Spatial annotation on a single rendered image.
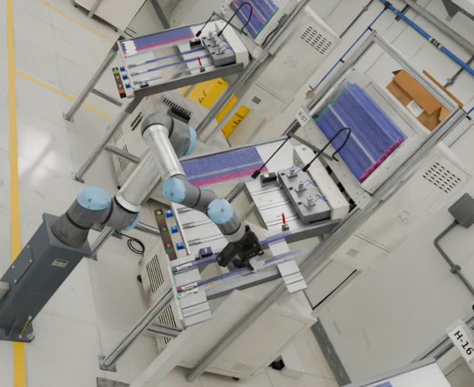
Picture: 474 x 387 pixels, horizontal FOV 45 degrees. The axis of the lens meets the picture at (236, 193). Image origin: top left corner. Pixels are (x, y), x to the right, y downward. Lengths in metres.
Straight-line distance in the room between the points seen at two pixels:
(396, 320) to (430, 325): 0.26
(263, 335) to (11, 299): 1.29
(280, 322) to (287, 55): 1.71
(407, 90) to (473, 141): 1.23
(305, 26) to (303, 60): 0.23
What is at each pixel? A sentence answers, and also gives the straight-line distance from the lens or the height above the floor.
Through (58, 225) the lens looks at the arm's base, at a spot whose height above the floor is 0.59.
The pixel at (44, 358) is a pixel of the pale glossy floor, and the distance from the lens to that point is 2.72.
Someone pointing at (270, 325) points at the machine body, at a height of 0.49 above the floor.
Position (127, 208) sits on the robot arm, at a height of 0.79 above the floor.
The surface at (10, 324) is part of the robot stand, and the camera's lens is 2.66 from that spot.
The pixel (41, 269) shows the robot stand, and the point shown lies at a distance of 2.42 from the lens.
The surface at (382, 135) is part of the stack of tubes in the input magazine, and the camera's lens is 2.59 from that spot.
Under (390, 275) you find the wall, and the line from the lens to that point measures 4.19.
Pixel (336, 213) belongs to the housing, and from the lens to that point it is 2.61.
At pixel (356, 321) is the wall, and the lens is 4.27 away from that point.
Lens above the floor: 1.90
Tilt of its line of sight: 21 degrees down
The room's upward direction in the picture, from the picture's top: 42 degrees clockwise
